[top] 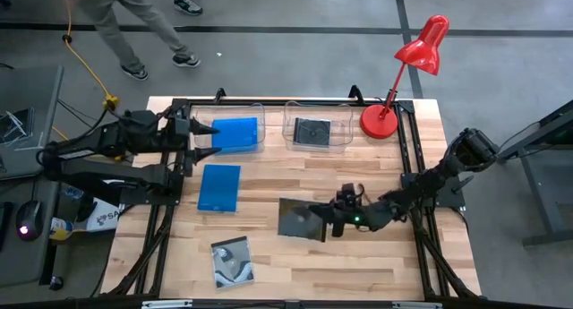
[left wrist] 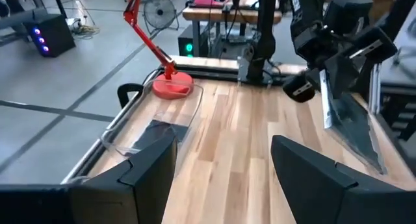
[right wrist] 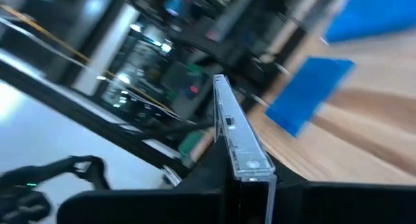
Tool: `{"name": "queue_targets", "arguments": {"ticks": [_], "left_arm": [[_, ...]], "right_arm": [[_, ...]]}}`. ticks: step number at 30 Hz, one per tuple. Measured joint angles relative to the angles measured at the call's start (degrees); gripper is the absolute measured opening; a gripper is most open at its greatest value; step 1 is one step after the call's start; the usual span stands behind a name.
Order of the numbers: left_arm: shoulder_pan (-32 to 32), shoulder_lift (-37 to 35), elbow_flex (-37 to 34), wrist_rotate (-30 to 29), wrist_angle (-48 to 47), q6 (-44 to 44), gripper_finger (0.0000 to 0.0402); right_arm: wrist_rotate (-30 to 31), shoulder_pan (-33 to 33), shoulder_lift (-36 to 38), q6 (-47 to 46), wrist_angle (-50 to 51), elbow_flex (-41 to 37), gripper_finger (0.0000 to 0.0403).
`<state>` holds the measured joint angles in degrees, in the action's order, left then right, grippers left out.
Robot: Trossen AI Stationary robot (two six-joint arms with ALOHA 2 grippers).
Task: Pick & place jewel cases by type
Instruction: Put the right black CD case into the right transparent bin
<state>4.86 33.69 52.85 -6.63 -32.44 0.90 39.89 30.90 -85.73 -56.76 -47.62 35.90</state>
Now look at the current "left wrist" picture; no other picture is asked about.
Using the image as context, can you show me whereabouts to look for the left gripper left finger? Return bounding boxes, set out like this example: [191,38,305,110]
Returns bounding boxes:
[68,134,179,224]

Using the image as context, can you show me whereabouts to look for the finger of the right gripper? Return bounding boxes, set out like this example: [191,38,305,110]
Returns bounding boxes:
[282,69,322,103]
[324,25,398,101]

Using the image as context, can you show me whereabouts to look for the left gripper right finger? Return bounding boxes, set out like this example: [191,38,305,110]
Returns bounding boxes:
[270,134,416,224]

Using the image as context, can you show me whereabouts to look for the disc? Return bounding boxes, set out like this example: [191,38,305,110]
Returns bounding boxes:
[129,119,190,155]

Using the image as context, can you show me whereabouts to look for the jewel case black-white swirl cover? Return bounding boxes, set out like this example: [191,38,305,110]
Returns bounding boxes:
[319,68,388,175]

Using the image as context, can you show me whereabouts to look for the clear plastic bin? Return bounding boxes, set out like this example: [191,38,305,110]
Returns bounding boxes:
[100,78,205,157]

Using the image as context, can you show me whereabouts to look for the wooden workbench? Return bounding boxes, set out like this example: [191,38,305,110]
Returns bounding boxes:
[181,0,283,58]

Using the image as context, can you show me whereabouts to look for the red desk lamp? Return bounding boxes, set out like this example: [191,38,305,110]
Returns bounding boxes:
[123,0,195,101]

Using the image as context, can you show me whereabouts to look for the black box green light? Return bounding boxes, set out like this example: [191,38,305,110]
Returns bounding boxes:
[177,23,209,58]

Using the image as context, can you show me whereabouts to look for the black floor fan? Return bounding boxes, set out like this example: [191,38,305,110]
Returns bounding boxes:
[142,0,180,32]

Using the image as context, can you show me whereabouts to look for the black tower purple lights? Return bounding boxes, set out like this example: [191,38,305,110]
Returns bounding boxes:
[23,13,77,58]

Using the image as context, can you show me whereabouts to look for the black aluminium table frame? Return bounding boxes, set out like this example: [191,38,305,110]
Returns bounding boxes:
[61,55,309,186]

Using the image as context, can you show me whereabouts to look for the black frame clamp handle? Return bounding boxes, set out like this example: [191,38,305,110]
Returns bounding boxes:
[116,82,145,109]

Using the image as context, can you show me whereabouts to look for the pile of cables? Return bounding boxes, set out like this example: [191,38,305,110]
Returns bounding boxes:
[69,17,101,37]

